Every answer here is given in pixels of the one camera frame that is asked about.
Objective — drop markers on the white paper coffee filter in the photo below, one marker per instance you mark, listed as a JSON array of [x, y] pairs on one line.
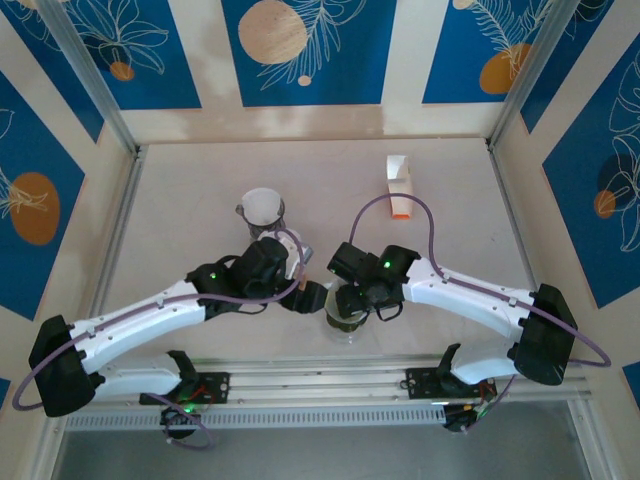
[[331, 306], [260, 205]]

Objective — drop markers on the dark green coffee dripper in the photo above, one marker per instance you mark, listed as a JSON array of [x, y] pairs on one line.
[[330, 324]]

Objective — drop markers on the grey coffee dripper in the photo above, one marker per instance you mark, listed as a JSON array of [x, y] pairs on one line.
[[282, 214]]

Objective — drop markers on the orange white filter box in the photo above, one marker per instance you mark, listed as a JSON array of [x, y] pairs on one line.
[[400, 187]]

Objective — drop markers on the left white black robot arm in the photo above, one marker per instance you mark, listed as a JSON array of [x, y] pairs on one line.
[[140, 315]]

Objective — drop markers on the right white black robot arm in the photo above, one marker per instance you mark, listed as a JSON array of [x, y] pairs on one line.
[[465, 295]]

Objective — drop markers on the black controller board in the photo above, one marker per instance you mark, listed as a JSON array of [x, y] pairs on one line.
[[182, 419], [462, 419]]

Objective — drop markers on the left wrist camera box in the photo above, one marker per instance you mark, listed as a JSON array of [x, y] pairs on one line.
[[295, 250]]

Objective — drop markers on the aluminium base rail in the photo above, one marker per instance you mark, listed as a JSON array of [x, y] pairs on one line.
[[320, 380]]

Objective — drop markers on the aluminium side rail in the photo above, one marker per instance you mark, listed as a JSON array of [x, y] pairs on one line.
[[500, 175], [124, 210]]

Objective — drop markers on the aluminium frame post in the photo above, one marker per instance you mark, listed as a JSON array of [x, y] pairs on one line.
[[535, 65], [85, 70]]

